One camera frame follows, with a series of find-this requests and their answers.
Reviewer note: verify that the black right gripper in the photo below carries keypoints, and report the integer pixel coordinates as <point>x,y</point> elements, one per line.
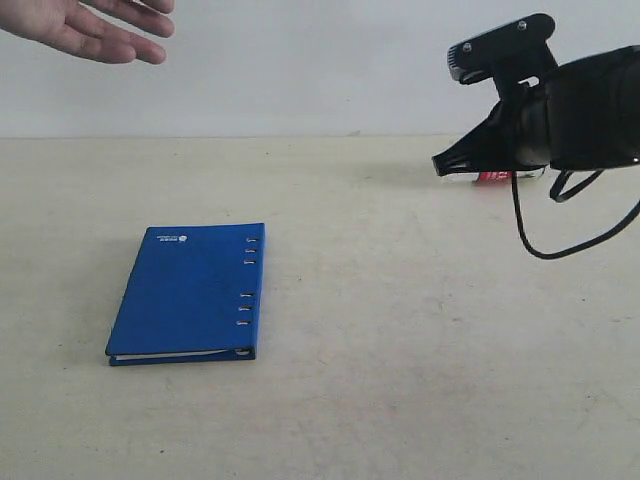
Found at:
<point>517,138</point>

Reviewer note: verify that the clear water bottle red label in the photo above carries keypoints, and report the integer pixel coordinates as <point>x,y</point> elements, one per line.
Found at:
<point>492,177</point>

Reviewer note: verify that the blue ring-bound notebook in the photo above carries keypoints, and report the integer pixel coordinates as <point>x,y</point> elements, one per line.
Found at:
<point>193,295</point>

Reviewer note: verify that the person's bare hand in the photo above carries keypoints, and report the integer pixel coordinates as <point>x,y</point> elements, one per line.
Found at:
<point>84,29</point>

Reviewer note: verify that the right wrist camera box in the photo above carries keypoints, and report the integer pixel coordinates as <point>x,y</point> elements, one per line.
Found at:
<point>507,55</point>

